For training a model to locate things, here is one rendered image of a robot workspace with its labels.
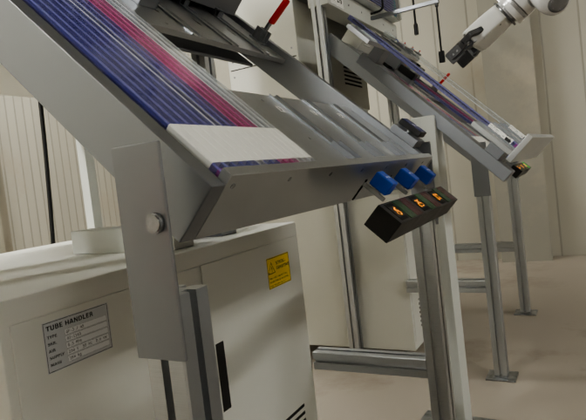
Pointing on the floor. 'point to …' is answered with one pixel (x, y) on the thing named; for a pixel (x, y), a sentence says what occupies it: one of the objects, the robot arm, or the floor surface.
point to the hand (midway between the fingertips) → (456, 59)
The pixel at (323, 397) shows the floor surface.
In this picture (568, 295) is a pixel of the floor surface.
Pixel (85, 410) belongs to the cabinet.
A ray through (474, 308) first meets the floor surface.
